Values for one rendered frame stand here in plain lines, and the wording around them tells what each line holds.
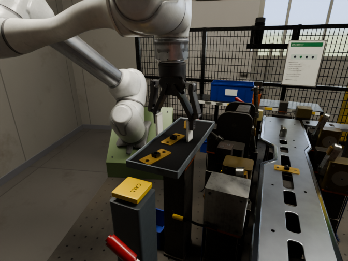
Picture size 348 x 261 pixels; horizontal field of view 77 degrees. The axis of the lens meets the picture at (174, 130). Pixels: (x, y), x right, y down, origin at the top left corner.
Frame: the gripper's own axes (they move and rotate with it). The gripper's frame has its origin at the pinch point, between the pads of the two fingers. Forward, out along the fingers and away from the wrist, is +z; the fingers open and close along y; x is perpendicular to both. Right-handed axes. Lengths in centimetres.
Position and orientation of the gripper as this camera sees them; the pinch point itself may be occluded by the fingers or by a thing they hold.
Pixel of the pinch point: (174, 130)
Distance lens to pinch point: 66.5
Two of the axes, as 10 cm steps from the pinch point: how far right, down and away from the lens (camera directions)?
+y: 8.7, 1.7, -4.7
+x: 5.0, -3.5, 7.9
